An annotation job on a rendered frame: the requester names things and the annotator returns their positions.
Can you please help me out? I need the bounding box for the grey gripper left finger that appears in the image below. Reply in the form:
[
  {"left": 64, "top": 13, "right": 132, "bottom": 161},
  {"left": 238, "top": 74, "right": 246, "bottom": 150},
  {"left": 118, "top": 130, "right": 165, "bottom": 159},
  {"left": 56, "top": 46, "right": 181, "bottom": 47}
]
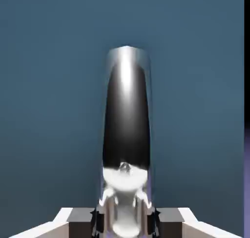
[{"left": 8, "top": 207, "right": 104, "bottom": 238}]

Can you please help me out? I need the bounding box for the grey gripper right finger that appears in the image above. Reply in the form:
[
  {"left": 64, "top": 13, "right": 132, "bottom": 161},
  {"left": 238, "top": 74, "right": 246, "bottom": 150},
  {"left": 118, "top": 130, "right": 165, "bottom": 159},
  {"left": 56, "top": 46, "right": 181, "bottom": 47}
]
[{"left": 147, "top": 207, "right": 244, "bottom": 238}]

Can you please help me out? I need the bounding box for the shiny curved metal handle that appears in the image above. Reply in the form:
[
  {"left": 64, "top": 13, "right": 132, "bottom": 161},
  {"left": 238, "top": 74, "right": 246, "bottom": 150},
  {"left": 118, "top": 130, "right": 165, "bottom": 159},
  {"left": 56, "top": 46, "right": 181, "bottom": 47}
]
[{"left": 97, "top": 44, "right": 154, "bottom": 238}]

